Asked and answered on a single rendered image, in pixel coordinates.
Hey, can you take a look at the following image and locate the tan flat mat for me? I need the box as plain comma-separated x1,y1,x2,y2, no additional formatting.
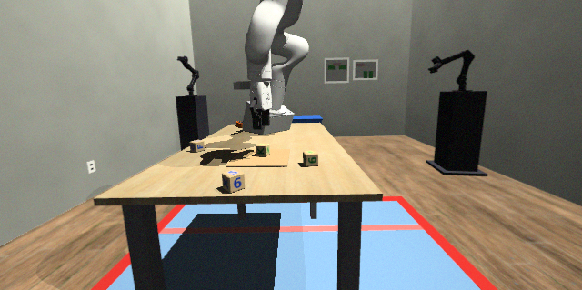
226,149,290,167

